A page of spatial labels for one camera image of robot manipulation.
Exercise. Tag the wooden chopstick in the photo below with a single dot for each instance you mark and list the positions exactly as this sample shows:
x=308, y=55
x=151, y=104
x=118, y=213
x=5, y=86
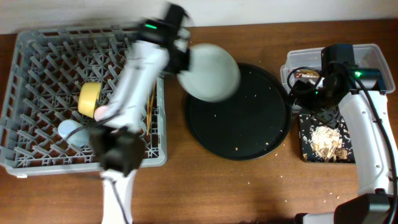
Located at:
x=152, y=102
x=148, y=114

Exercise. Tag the pink plastic cup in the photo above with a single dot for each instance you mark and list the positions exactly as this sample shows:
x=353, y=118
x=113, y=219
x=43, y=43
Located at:
x=101, y=112

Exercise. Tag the round black tray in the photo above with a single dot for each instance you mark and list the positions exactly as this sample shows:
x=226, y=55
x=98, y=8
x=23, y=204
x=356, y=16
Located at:
x=249, y=124

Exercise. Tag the white round plate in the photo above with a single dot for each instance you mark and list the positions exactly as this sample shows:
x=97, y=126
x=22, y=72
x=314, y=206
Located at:
x=213, y=74

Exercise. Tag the clear plastic waste bin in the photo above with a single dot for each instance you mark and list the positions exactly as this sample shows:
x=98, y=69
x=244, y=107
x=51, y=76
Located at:
x=365, y=56

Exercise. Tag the light blue plastic cup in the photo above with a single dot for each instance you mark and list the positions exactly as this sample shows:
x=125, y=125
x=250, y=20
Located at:
x=74, y=133

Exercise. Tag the yellow bowl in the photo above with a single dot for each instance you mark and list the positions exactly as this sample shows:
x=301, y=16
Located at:
x=89, y=95

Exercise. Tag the grey plastic dishwasher rack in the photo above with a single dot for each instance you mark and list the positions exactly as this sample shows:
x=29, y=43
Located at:
x=49, y=68

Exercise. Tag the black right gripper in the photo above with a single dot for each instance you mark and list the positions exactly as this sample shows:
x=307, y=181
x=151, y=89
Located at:
x=329, y=116

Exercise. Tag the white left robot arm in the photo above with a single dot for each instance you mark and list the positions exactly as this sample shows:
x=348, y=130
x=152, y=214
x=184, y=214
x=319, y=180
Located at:
x=116, y=137

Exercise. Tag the gold foil wrapper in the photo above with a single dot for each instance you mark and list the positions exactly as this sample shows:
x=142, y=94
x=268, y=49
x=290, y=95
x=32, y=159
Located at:
x=306, y=74

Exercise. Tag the black rectangular tray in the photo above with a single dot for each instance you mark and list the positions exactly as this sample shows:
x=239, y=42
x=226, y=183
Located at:
x=311, y=124

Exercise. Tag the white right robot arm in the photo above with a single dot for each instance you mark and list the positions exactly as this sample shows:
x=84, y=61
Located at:
x=359, y=94

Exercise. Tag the food scraps pile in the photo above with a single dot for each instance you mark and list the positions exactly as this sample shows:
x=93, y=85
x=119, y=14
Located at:
x=326, y=144

